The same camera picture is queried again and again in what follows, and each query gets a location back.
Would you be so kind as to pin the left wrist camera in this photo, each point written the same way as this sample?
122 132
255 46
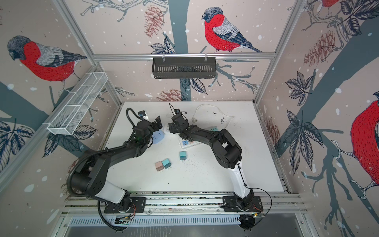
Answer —
143 115

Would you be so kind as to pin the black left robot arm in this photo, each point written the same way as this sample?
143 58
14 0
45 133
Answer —
88 178

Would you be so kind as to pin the black wire wall basket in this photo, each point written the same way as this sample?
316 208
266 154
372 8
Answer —
184 68

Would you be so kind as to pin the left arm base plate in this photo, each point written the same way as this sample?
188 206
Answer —
133 205

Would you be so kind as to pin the pink USB charger plug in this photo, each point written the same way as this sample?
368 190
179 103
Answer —
159 166

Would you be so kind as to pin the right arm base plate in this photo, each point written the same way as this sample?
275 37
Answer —
234 204

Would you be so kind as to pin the blue square power socket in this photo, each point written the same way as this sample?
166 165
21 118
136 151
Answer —
158 136

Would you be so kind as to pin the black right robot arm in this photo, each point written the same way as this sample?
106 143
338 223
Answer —
228 154

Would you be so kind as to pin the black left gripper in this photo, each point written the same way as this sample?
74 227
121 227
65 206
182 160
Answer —
158 122

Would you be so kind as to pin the teal charger beside pink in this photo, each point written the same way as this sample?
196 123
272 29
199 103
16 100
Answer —
166 163

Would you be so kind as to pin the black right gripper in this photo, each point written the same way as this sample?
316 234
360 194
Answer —
173 126

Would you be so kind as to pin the white square power socket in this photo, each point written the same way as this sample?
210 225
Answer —
166 129

